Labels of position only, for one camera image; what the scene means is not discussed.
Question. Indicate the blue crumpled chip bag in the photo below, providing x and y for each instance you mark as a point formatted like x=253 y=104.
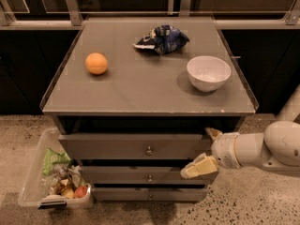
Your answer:
x=163 y=39

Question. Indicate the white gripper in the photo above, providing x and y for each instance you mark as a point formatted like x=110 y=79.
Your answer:
x=224 y=150

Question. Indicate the metal railing frame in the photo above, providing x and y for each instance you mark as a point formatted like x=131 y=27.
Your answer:
x=226 y=14

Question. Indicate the orange fruit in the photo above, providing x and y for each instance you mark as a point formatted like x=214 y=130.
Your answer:
x=96 y=63

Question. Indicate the grey middle drawer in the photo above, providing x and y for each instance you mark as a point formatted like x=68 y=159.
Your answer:
x=106 y=175

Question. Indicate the grey drawer cabinet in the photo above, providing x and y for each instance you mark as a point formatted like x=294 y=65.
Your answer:
x=142 y=92

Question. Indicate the green snack packet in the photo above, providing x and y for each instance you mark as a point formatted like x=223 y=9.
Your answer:
x=51 y=158

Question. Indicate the clear plastic bin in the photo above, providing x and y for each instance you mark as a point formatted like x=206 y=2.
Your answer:
x=33 y=193

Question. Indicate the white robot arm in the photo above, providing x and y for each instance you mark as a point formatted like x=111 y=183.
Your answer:
x=276 y=150

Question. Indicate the grey top drawer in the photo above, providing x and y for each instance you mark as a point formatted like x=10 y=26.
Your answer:
x=135 y=146

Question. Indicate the red apple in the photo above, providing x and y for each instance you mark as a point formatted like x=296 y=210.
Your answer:
x=80 y=192

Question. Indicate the white ceramic bowl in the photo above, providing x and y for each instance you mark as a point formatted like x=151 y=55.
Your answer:
x=208 y=73

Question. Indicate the yellow food item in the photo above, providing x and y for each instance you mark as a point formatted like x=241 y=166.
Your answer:
x=68 y=193

